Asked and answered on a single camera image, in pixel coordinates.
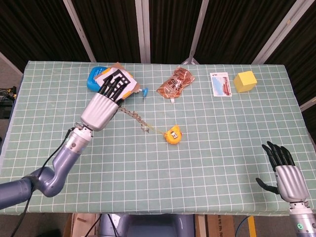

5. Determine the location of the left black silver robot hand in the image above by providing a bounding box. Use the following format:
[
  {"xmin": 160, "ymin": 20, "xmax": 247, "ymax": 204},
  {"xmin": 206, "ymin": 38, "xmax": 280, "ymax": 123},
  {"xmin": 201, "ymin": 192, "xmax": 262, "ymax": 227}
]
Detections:
[{"xmin": 80, "ymin": 75, "xmax": 130, "ymax": 132}]

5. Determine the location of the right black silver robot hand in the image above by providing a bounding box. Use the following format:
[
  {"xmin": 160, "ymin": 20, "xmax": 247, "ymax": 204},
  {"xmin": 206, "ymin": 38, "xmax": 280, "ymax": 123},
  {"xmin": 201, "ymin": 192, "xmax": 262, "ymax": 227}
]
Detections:
[{"xmin": 255, "ymin": 141, "xmax": 309, "ymax": 203}]

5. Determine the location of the braided beige rope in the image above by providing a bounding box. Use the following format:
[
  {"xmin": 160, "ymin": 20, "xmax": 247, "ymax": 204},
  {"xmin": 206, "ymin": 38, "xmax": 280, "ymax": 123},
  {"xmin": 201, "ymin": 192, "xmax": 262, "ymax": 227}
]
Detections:
[{"xmin": 118, "ymin": 105, "xmax": 151, "ymax": 134}]

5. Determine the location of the yellow tape measure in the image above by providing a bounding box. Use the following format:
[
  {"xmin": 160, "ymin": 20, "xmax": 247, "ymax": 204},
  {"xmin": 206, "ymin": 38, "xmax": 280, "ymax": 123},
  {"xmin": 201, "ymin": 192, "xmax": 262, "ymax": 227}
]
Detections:
[{"xmin": 148, "ymin": 124, "xmax": 182, "ymax": 145}]

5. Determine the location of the blue pump bottle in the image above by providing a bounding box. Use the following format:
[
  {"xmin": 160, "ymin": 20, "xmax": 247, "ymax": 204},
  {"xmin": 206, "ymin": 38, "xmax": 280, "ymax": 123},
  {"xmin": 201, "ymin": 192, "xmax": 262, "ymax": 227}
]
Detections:
[{"xmin": 86, "ymin": 66, "xmax": 149, "ymax": 97}]

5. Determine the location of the black white marker card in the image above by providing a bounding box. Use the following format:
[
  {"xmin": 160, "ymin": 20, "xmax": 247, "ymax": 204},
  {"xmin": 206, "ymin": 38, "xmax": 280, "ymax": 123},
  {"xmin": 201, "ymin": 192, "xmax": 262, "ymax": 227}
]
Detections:
[{"xmin": 95, "ymin": 62, "xmax": 141, "ymax": 102}]

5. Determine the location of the yellow strip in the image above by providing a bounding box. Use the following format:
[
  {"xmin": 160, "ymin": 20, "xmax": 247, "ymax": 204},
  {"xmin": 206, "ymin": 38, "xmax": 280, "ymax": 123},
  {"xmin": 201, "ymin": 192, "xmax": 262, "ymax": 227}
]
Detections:
[{"xmin": 247, "ymin": 216, "xmax": 256, "ymax": 237}]

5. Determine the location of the brown snack bag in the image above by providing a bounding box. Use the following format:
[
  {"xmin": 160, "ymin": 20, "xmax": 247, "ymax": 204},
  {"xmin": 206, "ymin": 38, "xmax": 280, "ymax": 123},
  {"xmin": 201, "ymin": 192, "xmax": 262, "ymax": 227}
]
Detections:
[{"xmin": 156, "ymin": 66, "xmax": 196, "ymax": 103}]

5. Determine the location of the printed brown cardboard box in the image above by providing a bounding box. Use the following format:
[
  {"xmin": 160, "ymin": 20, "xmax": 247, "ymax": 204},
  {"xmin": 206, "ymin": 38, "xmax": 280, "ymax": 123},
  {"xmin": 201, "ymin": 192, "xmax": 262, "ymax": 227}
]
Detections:
[{"xmin": 206, "ymin": 214, "xmax": 235, "ymax": 237}]

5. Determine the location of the green checkered tablecloth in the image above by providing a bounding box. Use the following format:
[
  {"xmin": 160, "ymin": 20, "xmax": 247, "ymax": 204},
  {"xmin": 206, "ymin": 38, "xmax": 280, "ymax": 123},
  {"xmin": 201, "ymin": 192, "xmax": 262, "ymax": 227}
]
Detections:
[{"xmin": 0, "ymin": 61, "xmax": 316, "ymax": 215}]

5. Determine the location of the wooden plank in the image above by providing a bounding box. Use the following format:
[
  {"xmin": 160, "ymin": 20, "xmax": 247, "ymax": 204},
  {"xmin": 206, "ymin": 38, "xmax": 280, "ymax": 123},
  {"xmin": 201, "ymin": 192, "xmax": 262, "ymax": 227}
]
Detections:
[{"xmin": 195, "ymin": 214, "xmax": 206, "ymax": 237}]

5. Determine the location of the yellow cube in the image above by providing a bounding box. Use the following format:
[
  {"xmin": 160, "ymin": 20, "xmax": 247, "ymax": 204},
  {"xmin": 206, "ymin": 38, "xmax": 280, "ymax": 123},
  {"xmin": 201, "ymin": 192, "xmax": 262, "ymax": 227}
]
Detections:
[{"xmin": 233, "ymin": 70, "xmax": 258, "ymax": 93}]

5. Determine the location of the picture postcard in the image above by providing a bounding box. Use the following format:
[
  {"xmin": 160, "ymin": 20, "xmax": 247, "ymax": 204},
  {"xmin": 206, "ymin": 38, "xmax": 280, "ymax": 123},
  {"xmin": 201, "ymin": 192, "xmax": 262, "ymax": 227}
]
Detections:
[{"xmin": 209, "ymin": 72, "xmax": 233, "ymax": 97}]

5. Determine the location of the grey robot torso base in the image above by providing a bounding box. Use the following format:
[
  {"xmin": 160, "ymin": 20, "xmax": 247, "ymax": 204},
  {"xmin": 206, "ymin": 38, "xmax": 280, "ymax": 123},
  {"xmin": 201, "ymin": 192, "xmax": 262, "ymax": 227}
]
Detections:
[{"xmin": 98, "ymin": 213, "xmax": 196, "ymax": 237}]

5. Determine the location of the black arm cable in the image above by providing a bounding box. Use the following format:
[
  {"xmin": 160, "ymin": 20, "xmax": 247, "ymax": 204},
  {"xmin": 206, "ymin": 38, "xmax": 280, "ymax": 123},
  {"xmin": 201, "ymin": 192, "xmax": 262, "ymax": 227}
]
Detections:
[{"xmin": 17, "ymin": 128, "xmax": 75, "ymax": 237}]

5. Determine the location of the aluminium frame post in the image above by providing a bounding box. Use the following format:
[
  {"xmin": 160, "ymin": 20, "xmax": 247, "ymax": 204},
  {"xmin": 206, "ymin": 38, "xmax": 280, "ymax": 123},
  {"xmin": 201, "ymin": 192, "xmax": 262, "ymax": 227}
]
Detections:
[
  {"xmin": 182, "ymin": 0, "xmax": 210, "ymax": 65},
  {"xmin": 253, "ymin": 0, "xmax": 309, "ymax": 64},
  {"xmin": 135, "ymin": 0, "xmax": 151, "ymax": 63},
  {"xmin": 63, "ymin": 0, "xmax": 96, "ymax": 62}
]

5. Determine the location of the black cable bundle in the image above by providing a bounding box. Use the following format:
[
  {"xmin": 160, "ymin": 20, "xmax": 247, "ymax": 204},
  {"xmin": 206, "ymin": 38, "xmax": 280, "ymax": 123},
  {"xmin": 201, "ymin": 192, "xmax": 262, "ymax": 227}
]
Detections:
[{"xmin": 0, "ymin": 85, "xmax": 17, "ymax": 104}]

